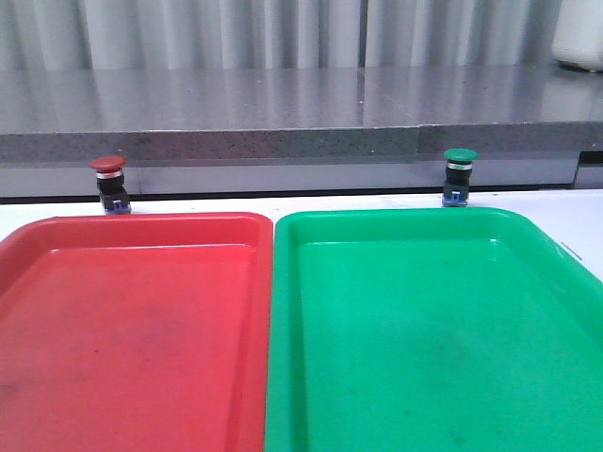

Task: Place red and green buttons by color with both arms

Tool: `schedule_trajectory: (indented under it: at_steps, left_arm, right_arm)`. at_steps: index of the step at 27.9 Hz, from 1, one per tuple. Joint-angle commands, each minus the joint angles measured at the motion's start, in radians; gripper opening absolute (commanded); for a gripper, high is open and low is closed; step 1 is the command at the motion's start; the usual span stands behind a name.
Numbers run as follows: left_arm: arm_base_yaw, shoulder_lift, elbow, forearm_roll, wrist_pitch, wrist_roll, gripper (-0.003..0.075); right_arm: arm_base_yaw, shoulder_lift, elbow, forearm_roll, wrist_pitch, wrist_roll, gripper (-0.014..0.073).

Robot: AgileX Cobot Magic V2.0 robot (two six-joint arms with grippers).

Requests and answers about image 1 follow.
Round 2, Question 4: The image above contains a green mushroom push button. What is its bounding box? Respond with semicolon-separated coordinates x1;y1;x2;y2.
442;148;479;207

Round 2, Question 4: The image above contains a red mushroom push button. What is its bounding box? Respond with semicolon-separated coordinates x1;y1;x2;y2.
90;155;131;215

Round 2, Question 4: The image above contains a green plastic tray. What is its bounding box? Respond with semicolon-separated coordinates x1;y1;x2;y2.
265;207;602;451

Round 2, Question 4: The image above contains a red plastic tray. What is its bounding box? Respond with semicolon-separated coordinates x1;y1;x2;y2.
1;213;273;451

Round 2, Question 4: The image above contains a grey stone counter slab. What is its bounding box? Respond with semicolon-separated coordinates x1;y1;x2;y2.
1;65;602;167

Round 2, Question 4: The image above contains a white curtain backdrop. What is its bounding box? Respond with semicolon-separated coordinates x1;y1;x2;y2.
1;1;561;71

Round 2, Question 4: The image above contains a white container on counter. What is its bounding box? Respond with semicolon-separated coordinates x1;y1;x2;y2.
551;0;603;72

